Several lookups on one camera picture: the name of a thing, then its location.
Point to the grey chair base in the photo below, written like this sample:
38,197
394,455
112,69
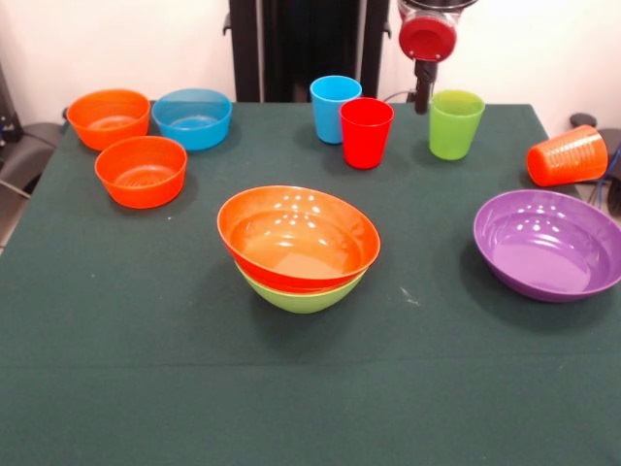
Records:
29,150

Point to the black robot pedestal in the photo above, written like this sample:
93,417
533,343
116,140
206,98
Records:
252,48

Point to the blue bowl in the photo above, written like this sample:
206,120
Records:
191,131

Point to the green bowl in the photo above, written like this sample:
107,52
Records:
301,301

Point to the blue cup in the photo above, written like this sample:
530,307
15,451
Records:
327,111

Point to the green cup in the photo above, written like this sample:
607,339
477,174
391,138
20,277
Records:
456,126

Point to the dark equipment rack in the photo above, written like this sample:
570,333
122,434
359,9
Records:
4,111

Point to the small orange bowl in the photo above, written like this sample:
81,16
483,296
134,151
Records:
109,116
140,189

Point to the red cup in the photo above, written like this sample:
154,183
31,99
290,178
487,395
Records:
366,136

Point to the dark green tablecloth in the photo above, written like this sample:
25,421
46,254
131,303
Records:
291,378

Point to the wide orange bowl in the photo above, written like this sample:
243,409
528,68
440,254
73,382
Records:
296,242

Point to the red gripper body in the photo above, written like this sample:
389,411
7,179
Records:
428,39

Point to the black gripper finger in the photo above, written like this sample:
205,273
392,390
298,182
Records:
423,87

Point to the purple bowl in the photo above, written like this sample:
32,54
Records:
543,252

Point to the orange cup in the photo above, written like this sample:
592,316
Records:
567,157

